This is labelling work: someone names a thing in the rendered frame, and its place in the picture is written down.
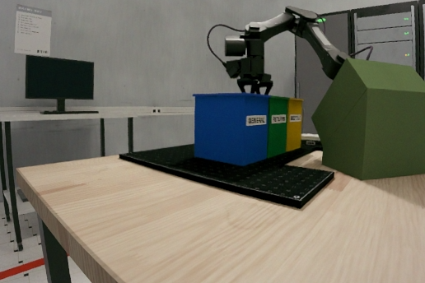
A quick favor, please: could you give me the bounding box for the green open bin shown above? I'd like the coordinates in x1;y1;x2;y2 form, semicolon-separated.
267;95;289;158

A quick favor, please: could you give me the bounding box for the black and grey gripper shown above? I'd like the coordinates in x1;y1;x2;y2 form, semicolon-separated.
236;56;273;95

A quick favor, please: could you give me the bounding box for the blue bin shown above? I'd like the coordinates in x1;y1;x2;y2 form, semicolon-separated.
193;93;269;166

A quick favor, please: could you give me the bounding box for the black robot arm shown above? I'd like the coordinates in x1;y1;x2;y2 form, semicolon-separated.
225;6;351;80

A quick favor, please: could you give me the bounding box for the yellow open-top bin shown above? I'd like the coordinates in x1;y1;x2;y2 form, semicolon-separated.
286;98;304;152

